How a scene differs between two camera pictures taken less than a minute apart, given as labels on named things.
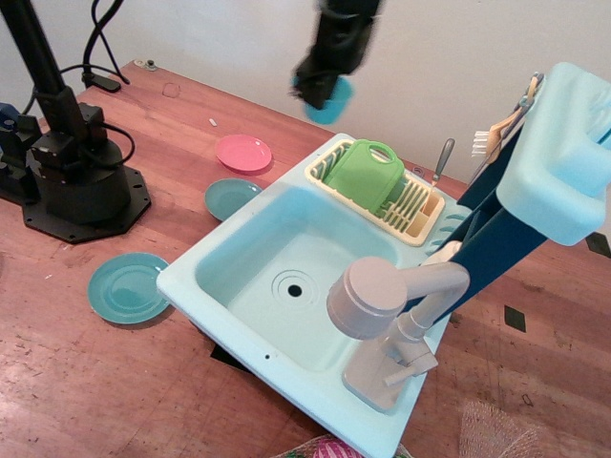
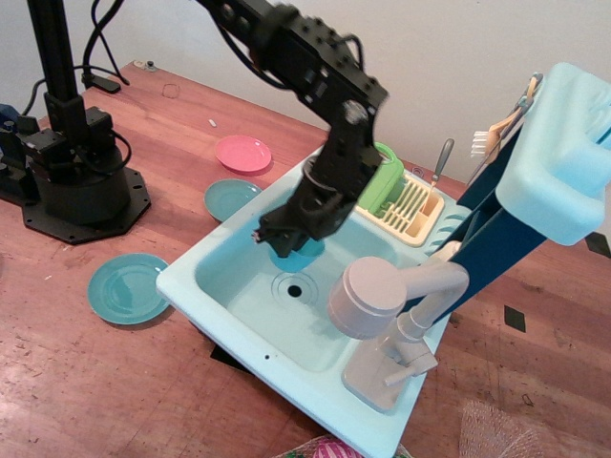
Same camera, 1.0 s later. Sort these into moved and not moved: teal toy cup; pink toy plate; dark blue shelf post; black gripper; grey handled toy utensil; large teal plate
Moved: teal toy cup; black gripper
Not moved: grey handled toy utensil; pink toy plate; dark blue shelf post; large teal plate
